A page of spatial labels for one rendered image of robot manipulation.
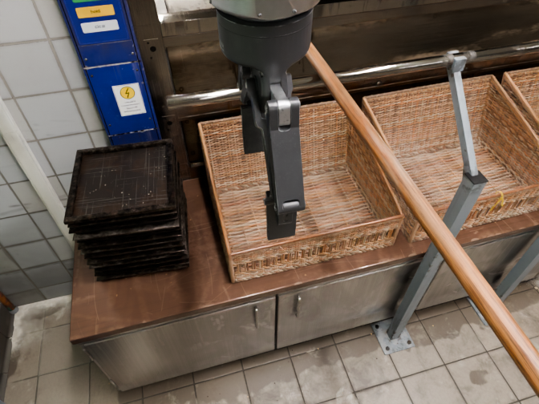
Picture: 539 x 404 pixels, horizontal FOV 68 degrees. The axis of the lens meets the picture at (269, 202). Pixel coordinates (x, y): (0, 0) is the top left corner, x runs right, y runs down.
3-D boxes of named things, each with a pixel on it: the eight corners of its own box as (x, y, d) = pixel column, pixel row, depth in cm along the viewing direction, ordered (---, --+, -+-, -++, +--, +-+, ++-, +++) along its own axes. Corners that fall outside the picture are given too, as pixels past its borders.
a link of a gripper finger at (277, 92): (279, 66, 35) (292, 51, 30) (288, 126, 36) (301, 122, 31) (252, 70, 35) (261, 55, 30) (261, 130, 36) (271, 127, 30)
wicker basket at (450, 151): (348, 153, 165) (359, 94, 145) (467, 129, 176) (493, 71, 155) (407, 245, 134) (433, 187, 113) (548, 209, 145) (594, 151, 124)
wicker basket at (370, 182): (204, 179, 155) (194, 120, 135) (341, 153, 165) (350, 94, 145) (229, 286, 124) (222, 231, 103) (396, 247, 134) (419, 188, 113)
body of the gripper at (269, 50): (208, -18, 33) (220, 82, 40) (224, 31, 28) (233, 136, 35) (297, -26, 34) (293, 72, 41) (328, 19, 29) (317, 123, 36)
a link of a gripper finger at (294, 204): (291, 179, 36) (300, 204, 34) (289, 215, 40) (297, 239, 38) (275, 182, 36) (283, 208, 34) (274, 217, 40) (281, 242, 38)
